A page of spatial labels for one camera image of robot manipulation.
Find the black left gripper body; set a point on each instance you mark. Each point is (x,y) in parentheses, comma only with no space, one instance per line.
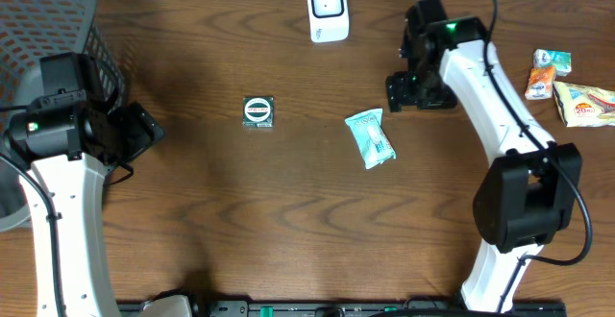
(139,128)

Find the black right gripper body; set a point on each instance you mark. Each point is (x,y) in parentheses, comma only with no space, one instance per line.
(419,85)

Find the green snack packet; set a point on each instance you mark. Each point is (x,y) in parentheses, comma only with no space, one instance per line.
(373,144)

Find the orange snack packet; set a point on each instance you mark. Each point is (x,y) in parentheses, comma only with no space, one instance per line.
(541,83)

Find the small teal white packet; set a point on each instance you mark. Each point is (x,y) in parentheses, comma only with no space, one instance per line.
(562,61)

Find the round white red lid cup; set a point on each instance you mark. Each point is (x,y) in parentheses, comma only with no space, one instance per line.
(258,112)

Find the white blue snack bag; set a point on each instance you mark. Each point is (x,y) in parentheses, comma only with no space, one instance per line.
(583,105)

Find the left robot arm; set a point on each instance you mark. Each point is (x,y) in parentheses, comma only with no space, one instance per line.
(66,145)

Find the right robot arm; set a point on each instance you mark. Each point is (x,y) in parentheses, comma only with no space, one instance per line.
(529,190)

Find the white barcode scanner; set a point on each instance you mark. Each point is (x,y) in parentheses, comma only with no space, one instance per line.
(329,20)

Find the grey plastic mesh basket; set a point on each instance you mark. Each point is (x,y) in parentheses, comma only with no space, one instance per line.
(35,29)

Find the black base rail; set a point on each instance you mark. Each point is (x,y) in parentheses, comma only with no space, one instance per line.
(414,307)

